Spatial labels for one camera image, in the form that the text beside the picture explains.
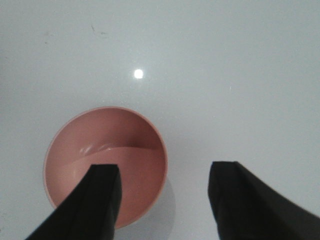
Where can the pink bowl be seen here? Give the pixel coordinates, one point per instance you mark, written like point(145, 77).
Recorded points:
point(109, 135)

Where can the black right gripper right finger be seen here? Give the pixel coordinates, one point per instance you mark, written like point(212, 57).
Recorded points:
point(245, 208)

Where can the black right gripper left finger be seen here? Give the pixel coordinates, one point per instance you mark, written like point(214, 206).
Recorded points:
point(90, 211)

